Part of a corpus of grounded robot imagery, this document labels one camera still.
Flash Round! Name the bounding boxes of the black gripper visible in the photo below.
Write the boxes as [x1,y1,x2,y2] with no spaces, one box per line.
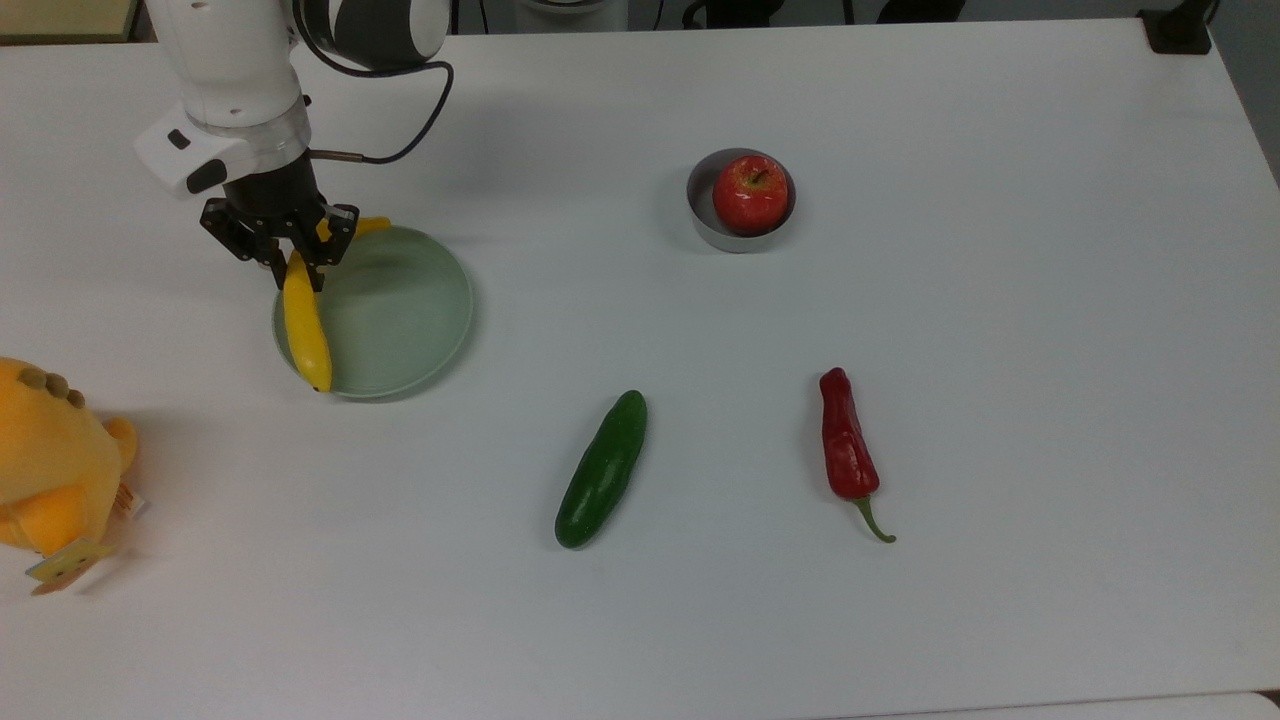
[199,160,361,293]

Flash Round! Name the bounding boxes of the yellow toy banana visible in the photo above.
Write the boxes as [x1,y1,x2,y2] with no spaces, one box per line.
[283,216,393,394]

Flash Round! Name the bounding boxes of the pale green plastic plate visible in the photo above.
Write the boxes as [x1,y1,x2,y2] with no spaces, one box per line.
[272,225,476,401]

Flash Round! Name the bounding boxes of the tan wooden board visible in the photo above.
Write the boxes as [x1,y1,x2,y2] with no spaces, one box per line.
[0,0,141,46]

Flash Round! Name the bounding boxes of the orange plush toy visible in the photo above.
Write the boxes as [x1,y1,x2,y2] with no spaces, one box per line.
[0,357,151,597]

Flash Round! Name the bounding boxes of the green toy cucumber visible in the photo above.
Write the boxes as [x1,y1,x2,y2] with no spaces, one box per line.
[554,389,649,550]

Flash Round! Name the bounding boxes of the round metal bowl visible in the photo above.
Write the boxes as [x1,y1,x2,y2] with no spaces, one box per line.
[686,148,798,254]

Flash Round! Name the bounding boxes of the red toy apple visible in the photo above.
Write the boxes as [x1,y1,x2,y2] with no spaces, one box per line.
[712,153,790,237]

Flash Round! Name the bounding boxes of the black chair base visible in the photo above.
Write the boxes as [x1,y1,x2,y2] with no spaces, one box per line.
[683,0,786,29]
[878,0,966,23]

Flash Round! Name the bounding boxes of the red toy chili pepper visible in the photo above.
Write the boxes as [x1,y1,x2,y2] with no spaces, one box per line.
[818,366,898,545]

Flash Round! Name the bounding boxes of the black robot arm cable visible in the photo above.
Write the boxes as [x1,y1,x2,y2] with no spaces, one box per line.
[292,0,456,166]

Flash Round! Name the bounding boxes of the black clamp mount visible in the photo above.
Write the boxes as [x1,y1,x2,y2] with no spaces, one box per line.
[1138,0,1216,56]

